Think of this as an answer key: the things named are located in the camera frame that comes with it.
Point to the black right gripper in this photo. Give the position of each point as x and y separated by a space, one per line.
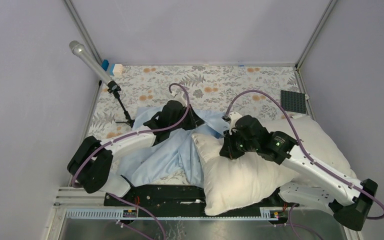
228 149

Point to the light blue pillowcase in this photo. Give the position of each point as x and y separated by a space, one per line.
152 164

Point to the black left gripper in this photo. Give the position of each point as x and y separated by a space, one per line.
194 121

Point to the cream white pillow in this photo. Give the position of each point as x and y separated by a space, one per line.
232 184

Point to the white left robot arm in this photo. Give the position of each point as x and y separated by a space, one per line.
91 164

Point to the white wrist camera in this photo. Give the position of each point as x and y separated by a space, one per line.
181 98
232 119

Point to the dark grey studded baseplate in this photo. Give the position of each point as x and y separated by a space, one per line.
293 101

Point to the silver microphone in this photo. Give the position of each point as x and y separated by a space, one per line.
79 50

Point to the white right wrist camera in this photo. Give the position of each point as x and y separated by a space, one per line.
232 119

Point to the floral patterned table mat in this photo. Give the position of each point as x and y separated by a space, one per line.
210 87

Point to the white slotted cable duct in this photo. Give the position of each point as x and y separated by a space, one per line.
132 214

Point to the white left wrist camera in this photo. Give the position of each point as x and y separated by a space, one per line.
181 98

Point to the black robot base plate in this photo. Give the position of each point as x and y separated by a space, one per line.
186 201

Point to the blue and white block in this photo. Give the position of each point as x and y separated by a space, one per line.
113 69

